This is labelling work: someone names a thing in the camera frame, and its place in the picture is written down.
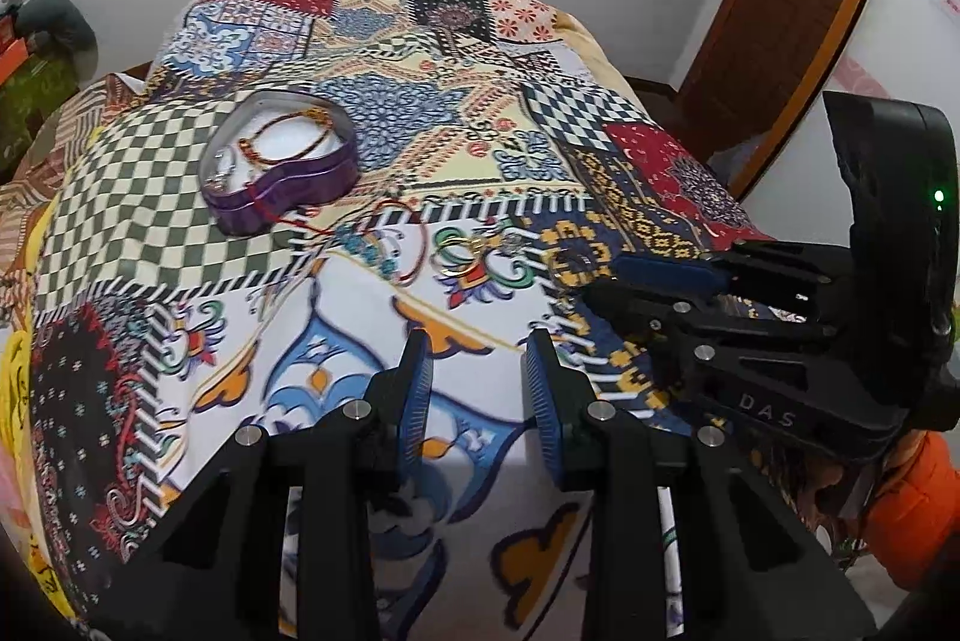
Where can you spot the gold hoop earrings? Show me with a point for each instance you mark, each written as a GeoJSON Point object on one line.
{"type": "Point", "coordinates": [459, 255]}

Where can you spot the yellow cloth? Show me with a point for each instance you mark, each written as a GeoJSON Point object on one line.
{"type": "Point", "coordinates": [19, 416]}

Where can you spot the green patterned cloth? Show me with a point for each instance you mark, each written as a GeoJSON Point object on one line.
{"type": "Point", "coordinates": [30, 101]}

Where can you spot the grey plush toy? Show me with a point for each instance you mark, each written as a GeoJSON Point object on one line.
{"type": "Point", "coordinates": [56, 23]}

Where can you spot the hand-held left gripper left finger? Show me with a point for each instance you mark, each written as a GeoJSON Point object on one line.
{"type": "Point", "coordinates": [417, 401]}

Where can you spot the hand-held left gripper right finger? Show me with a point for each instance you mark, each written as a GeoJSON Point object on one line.
{"type": "Point", "coordinates": [541, 401]}

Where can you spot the purple heart-shaped tin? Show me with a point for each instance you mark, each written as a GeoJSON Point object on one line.
{"type": "Point", "coordinates": [300, 191]}

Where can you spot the patchwork printed blanket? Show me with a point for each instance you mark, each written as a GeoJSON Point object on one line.
{"type": "Point", "coordinates": [465, 109]}

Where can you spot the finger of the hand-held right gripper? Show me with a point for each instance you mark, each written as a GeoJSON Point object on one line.
{"type": "Point", "coordinates": [660, 270]}
{"type": "Point", "coordinates": [637, 307]}

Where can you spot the orange box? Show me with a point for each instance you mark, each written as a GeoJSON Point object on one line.
{"type": "Point", "coordinates": [11, 53]}

